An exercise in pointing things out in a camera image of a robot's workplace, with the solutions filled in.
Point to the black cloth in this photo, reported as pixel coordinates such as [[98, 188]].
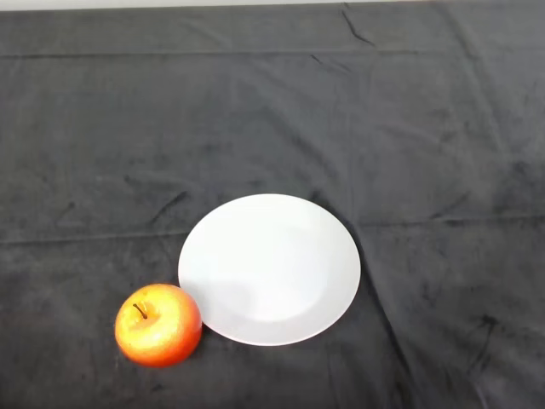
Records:
[[383, 128]]

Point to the white round plate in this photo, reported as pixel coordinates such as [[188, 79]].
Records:
[[272, 272]]

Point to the red yellow apple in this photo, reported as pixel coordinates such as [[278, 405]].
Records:
[[162, 336]]

